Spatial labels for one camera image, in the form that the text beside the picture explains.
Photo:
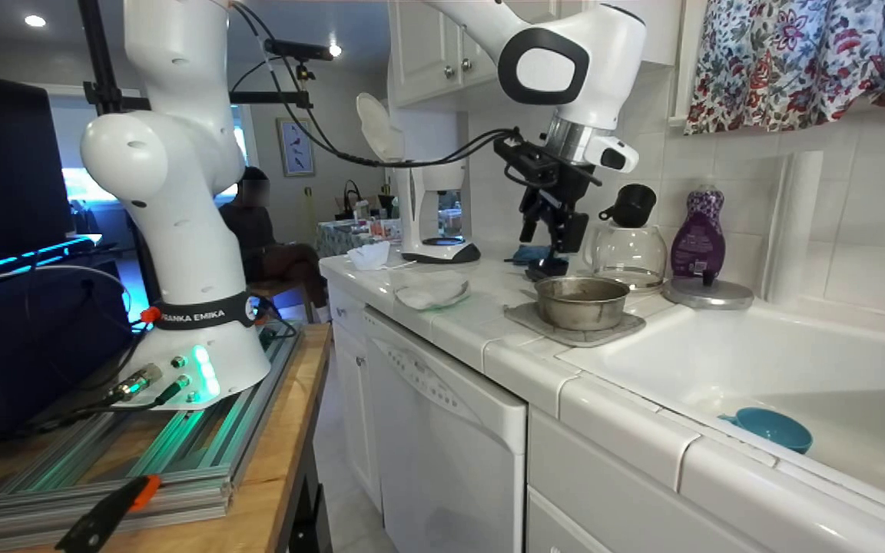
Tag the white lower kitchen cabinets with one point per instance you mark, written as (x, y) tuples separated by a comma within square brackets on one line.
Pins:
[(632, 474)]

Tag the seated person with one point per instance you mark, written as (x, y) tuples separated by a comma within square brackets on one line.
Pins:
[(264, 258)]

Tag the grey quilted pot holder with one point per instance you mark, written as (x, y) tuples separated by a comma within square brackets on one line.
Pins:
[(577, 329)]

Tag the green and white towel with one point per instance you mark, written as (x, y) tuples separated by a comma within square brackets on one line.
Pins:
[(429, 291)]

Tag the glass coffee carafe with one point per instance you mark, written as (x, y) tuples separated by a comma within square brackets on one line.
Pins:
[(626, 245)]

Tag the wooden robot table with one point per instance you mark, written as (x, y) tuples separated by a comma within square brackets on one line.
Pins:
[(232, 474)]

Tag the teal plate in sink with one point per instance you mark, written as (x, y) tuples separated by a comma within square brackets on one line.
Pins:
[(777, 427)]

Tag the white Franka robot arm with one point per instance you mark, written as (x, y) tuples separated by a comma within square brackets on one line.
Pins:
[(175, 154)]

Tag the white dishwasher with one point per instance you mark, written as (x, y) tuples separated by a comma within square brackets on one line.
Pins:
[(449, 450)]

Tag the white coffee maker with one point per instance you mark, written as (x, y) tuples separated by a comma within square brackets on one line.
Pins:
[(420, 189)]

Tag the purple soap bottle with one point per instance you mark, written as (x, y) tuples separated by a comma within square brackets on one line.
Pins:
[(699, 248)]

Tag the white kitchen sink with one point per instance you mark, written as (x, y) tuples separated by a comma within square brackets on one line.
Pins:
[(824, 377)]

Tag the black computer monitor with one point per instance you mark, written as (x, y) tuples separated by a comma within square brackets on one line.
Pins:
[(33, 189)]

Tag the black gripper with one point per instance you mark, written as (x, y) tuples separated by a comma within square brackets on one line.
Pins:
[(550, 197)]

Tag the black orange clamp tool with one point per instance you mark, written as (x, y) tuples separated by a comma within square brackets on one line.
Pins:
[(94, 530)]

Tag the floral window curtain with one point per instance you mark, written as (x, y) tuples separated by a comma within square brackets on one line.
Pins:
[(785, 65)]

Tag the steel frying pan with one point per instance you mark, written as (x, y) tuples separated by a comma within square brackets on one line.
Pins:
[(578, 296)]

